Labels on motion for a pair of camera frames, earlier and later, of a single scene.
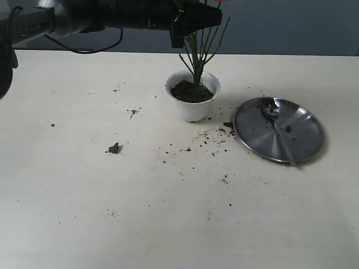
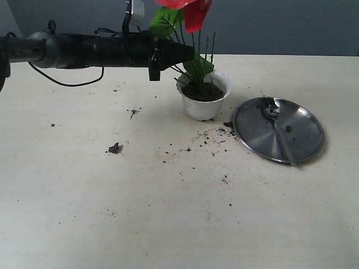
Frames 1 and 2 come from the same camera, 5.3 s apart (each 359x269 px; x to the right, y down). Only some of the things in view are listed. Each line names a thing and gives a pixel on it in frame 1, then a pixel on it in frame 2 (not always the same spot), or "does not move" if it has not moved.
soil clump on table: (115, 148) does not move
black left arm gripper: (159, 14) to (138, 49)
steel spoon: (271, 107) does not move
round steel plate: (302, 131) does not move
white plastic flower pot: (193, 111) to (207, 110)
